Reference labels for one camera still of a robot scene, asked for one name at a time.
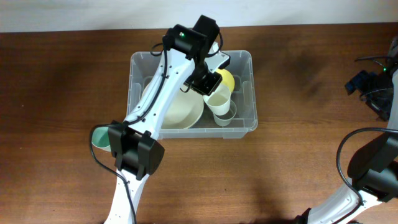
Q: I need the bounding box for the yellow bowl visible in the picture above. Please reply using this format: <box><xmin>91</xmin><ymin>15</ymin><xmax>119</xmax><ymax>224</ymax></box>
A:
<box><xmin>216</xmin><ymin>68</ymin><xmax>235</xmax><ymax>93</ymax></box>

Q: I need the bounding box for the cream cup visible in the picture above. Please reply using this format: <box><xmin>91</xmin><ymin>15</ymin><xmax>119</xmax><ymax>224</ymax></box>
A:
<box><xmin>203</xmin><ymin>84</ymin><xmax>231</xmax><ymax>116</ymax></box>

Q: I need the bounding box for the beige plate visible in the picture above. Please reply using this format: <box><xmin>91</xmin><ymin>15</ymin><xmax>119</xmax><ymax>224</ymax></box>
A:
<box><xmin>141</xmin><ymin>83</ymin><xmax>205</xmax><ymax>130</ymax></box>

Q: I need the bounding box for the grey cup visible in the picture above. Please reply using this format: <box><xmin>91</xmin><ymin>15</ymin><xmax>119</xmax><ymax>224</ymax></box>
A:
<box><xmin>213</xmin><ymin>101</ymin><xmax>237</xmax><ymax>127</ymax></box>

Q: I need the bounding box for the green cup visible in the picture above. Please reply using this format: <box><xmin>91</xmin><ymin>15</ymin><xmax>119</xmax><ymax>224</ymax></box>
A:
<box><xmin>91</xmin><ymin>127</ymin><xmax>111</xmax><ymax>152</ymax></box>

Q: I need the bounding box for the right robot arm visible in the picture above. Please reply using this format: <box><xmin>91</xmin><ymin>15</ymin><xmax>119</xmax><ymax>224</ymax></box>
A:
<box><xmin>294</xmin><ymin>37</ymin><xmax>397</xmax><ymax>224</ymax></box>

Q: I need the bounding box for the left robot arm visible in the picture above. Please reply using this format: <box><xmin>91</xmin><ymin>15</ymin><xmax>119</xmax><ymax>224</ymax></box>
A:
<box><xmin>106</xmin><ymin>16</ymin><xmax>230</xmax><ymax>223</ymax></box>

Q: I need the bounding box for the clear plastic storage container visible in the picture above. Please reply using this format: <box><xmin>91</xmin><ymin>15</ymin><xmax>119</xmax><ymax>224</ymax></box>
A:
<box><xmin>126</xmin><ymin>50</ymin><xmax>258</xmax><ymax>139</ymax></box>

